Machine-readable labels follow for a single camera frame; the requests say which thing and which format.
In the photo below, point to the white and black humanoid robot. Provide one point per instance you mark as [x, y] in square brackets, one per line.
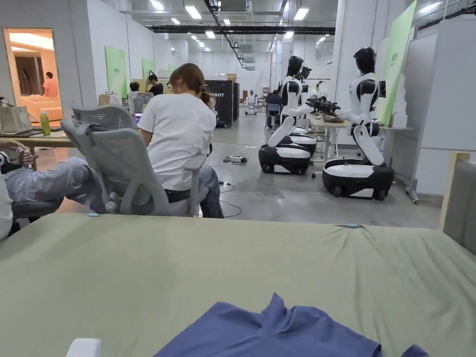
[288, 130]
[359, 148]

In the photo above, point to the group of people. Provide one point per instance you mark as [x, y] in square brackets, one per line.
[147, 89]

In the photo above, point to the wooden desk with cloths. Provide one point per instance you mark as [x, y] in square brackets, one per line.
[334, 124]

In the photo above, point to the grey padded headboard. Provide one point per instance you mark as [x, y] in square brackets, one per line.
[461, 208]

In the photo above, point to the small white robot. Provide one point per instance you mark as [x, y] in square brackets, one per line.
[252, 102]

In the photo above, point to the beige woven bag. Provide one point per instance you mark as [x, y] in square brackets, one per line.
[13, 121]

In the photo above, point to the blue shirt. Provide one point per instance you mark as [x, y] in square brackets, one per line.
[275, 331]

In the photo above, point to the bed with pale green sheet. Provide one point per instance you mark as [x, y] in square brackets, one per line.
[148, 282]

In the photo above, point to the black cabinet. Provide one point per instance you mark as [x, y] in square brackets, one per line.
[221, 104]

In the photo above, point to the green drink bottle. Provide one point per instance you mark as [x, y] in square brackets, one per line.
[45, 124]

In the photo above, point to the white power strip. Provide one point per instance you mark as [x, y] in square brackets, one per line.
[238, 159]

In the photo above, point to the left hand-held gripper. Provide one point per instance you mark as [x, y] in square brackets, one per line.
[83, 348]

